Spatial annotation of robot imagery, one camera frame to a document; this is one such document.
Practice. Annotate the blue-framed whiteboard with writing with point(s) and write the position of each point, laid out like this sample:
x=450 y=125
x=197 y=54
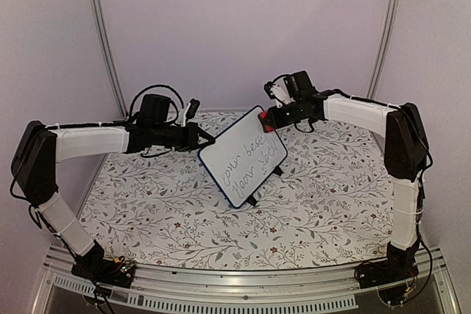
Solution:
x=243 y=157

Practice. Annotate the left aluminium frame post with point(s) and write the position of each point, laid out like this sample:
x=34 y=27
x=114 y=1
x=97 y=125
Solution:
x=110 y=66

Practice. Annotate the floral patterned table mat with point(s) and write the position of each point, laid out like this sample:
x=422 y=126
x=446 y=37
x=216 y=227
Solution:
x=333 y=204

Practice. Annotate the black whiteboard stand foot left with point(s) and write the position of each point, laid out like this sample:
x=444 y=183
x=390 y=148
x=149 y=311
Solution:
x=252 y=201

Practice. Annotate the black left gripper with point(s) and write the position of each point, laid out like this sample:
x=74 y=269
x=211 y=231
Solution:
x=191 y=143

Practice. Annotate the aluminium front rail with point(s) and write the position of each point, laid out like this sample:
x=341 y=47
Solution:
x=158 y=289

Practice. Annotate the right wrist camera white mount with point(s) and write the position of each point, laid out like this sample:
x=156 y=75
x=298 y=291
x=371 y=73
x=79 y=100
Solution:
x=275 y=92

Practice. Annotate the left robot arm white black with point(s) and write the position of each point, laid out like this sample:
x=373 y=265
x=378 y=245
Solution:
x=42 y=164

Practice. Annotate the black whiteboard stand foot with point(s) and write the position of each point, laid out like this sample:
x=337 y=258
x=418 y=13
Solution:
x=252 y=201
x=277 y=171

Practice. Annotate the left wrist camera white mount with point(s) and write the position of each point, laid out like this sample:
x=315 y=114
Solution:
x=188 y=112

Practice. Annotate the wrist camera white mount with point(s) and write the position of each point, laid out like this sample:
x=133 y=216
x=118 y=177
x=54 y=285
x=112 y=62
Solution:
x=188 y=112
x=275 y=92

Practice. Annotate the black whiteboard stand foot right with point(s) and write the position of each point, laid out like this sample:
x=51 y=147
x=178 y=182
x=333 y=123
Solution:
x=277 y=171

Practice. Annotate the aluminium frame post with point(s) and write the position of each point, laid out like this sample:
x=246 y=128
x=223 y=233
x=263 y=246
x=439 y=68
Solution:
x=110 y=66
x=385 y=38

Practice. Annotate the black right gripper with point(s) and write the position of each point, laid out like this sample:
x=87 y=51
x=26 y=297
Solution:
x=277 y=123

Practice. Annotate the right aluminium frame post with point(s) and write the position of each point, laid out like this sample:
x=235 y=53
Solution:
x=385 y=38

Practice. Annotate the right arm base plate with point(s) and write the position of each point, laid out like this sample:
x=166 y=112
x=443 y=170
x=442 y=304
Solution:
x=393 y=269

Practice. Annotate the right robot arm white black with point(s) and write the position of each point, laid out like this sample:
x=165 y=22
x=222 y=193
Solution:
x=406 y=150

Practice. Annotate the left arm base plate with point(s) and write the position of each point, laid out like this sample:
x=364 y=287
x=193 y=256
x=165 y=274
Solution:
x=118 y=272

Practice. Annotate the red whiteboard eraser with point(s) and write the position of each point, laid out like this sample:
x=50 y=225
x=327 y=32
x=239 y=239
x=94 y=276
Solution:
x=266 y=122

